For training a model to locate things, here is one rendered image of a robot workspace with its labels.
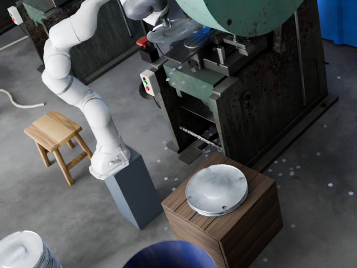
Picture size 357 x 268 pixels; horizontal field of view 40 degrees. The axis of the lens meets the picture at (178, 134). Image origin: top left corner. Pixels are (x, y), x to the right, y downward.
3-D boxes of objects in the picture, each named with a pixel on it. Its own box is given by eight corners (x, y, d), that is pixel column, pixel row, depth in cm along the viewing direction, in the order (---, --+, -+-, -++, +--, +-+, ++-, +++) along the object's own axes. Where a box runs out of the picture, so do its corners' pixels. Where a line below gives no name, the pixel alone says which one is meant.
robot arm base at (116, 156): (104, 184, 235) (93, 164, 226) (84, 168, 248) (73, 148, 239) (138, 157, 244) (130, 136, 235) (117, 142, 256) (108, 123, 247)
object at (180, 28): (215, 19, 237) (215, 18, 237) (169, 17, 219) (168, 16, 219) (181, 43, 259) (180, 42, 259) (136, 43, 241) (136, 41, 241)
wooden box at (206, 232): (234, 283, 229) (220, 240, 206) (178, 245, 253) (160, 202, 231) (283, 226, 246) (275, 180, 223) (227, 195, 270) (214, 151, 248)
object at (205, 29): (218, 44, 249) (216, 36, 246) (198, 37, 259) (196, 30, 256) (229, 35, 253) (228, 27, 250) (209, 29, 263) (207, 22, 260)
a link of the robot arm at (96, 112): (105, 157, 228) (86, 118, 212) (94, 136, 241) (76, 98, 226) (126, 147, 229) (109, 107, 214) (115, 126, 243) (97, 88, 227)
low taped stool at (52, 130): (44, 166, 330) (22, 130, 308) (72, 144, 340) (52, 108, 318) (71, 186, 307) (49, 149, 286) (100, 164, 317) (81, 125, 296)
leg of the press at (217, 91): (242, 192, 269) (210, 57, 211) (227, 183, 277) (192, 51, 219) (338, 100, 305) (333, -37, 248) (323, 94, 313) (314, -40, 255)
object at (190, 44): (187, 83, 245) (180, 61, 236) (169, 75, 254) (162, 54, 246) (220, 57, 255) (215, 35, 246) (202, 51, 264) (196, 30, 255)
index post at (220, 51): (223, 64, 240) (220, 48, 234) (219, 63, 242) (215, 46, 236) (227, 61, 241) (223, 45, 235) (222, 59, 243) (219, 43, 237)
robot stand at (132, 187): (140, 231, 267) (113, 176, 238) (121, 215, 279) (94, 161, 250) (164, 210, 274) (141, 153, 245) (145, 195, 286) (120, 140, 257)
